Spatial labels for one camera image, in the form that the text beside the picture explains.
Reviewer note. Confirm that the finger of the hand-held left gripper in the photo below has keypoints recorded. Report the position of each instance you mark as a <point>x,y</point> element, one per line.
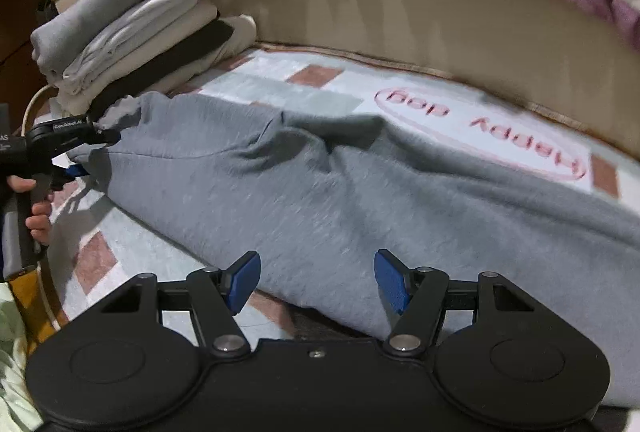
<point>107,136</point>
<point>75,171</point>

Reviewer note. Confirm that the person's left hand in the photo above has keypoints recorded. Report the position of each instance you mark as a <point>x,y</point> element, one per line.
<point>40,222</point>

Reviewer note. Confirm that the white folded garment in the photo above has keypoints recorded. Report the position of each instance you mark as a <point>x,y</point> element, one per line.
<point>145,17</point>

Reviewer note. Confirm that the dark wooden cabinet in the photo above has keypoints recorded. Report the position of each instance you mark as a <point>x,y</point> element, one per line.
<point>15,37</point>

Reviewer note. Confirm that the stack of folded clothes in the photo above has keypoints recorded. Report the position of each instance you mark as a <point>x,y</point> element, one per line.
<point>100,7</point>

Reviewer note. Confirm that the checkered cartoon rug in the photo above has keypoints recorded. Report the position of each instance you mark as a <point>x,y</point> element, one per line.
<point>320,97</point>

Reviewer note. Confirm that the black folded garment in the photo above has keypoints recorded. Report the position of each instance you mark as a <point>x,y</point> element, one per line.
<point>165,62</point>

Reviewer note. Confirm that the grey pants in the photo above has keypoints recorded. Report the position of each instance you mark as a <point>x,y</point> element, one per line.
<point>350,212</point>

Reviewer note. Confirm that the beige folded garment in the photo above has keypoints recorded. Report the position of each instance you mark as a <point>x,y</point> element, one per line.
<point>165,42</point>

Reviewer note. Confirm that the pale green cloth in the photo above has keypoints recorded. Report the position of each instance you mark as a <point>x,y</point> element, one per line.
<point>12,362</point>

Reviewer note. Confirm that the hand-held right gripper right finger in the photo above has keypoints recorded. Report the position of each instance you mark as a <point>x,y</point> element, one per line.
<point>392,279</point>

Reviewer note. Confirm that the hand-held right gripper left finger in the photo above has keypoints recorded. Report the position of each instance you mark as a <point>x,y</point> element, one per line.
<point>245,279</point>

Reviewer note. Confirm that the beige bed frame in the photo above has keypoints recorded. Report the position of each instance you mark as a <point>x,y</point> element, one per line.
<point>400,12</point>

